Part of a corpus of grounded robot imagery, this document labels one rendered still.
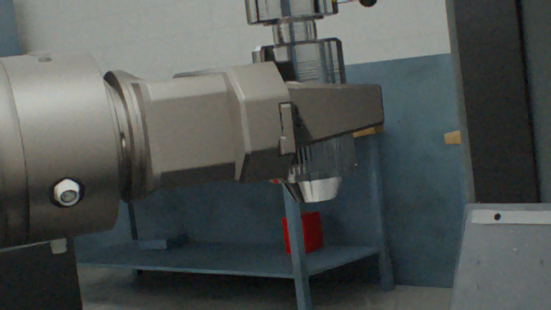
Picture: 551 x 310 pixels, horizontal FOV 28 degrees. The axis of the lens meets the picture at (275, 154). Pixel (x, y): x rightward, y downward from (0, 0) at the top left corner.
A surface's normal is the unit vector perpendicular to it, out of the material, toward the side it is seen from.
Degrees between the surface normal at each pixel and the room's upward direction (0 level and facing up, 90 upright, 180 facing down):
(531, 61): 90
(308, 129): 90
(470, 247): 64
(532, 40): 90
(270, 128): 90
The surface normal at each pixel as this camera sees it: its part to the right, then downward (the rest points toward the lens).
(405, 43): -0.68, 0.15
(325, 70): 0.49, 0.01
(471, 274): -0.64, -0.31
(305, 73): 0.12, 0.07
